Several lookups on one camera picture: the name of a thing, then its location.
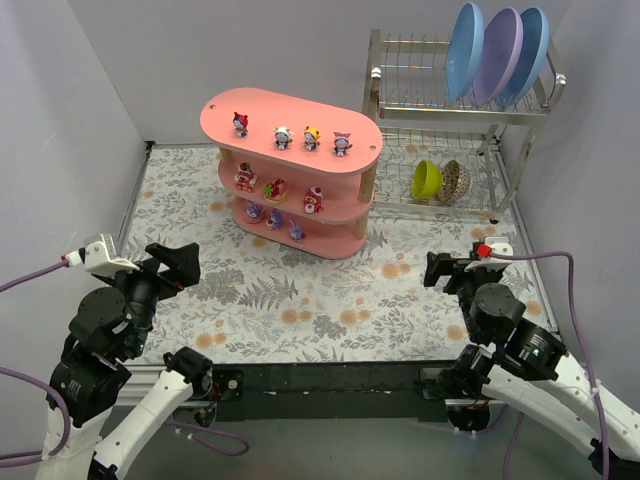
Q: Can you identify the purple bunny head toy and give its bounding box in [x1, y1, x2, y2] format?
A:
[265, 208, 284, 231]

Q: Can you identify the pink purple cupcake toy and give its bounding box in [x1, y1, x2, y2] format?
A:
[244, 201, 265, 224]

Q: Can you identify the black red mouse figure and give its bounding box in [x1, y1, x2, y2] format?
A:
[233, 112, 249, 138]

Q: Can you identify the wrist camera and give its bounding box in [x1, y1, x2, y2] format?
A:
[464, 237, 514, 272]
[83, 234, 140, 277]

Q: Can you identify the left blue plate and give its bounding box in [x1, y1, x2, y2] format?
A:
[445, 2, 484, 103]

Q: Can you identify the purple plate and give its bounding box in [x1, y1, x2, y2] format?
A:
[473, 7, 523, 107]

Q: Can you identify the floral table mat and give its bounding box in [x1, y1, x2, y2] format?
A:
[125, 147, 527, 365]

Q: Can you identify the pink figure toy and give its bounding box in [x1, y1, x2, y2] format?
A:
[303, 187, 324, 214]
[334, 132, 352, 157]

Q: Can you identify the blue white duck figure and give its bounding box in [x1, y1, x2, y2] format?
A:
[274, 126, 293, 150]

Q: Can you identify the pink three-tier shelf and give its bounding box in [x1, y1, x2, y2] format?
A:
[200, 88, 382, 260]

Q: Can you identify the blue plate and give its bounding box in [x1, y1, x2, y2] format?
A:
[496, 7, 550, 108]
[445, 2, 484, 103]

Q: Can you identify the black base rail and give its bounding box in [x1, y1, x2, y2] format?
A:
[154, 362, 494, 431]

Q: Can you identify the yellow blue duck figure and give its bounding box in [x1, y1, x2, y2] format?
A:
[303, 126, 321, 151]

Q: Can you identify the lime green bowl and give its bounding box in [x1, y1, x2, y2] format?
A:
[411, 160, 443, 200]

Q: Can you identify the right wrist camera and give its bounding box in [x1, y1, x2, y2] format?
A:
[464, 237, 514, 272]

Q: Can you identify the steel dish rack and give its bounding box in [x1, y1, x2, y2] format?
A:
[362, 29, 567, 224]

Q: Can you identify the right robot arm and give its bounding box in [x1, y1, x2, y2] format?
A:
[418, 243, 639, 479]

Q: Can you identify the pink flowerpot toy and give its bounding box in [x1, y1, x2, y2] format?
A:
[263, 178, 288, 205]

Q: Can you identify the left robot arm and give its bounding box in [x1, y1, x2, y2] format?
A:
[36, 235, 213, 479]

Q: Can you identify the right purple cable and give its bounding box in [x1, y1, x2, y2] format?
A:
[487, 249, 614, 480]

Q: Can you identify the patterned ceramic bowl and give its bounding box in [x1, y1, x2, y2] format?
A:
[437, 160, 472, 203]

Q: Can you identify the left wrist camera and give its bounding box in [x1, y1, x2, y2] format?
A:
[83, 234, 140, 277]

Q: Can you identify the strawberry cake toy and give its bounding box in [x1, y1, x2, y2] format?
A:
[234, 162, 259, 193]

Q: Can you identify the right blue plate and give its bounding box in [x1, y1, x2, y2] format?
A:
[496, 7, 550, 108]

